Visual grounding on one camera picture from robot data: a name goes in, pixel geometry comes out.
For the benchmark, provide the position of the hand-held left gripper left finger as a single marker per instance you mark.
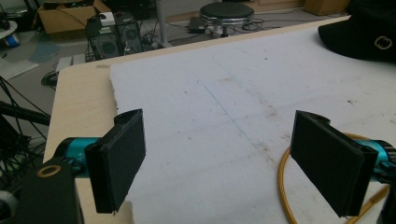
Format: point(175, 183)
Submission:
point(118, 161)

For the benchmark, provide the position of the grey metal table leg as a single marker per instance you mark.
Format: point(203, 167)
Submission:
point(162, 25)

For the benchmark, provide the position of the black computer tower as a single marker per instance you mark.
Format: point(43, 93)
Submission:
point(129, 32)

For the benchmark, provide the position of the blue floor sheet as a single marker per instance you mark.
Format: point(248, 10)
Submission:
point(45, 52)

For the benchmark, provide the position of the small white box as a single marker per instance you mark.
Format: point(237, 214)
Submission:
point(108, 19)

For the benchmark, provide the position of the black cap with gold emblem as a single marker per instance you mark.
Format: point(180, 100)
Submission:
point(358, 34)

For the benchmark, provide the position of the cardboard box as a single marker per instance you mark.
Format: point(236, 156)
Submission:
point(67, 17)

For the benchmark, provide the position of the black power adapter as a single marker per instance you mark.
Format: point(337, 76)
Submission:
point(197, 25)

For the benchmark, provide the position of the round black stool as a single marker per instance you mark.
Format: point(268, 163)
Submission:
point(226, 14)

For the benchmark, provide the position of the black device on floor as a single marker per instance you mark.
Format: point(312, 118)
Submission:
point(104, 43)

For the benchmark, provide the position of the round white side table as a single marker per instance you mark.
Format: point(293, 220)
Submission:
point(7, 29)

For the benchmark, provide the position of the white foam table mat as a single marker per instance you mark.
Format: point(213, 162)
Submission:
point(236, 93)

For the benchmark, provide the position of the blue tape roll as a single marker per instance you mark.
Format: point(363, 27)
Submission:
point(12, 40)

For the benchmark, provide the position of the white sheet on floor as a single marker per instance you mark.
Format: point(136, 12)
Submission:
point(15, 69)

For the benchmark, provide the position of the wooden cabinet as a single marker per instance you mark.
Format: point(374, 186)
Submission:
point(327, 6)

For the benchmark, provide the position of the black stand bar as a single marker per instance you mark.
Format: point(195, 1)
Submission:
point(21, 113)

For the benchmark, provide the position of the brown tape strip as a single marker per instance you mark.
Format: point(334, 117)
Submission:
point(102, 66)

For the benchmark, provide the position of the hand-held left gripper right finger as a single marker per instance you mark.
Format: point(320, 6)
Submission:
point(327, 161)

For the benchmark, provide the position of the white power strip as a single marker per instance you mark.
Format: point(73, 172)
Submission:
point(70, 61)

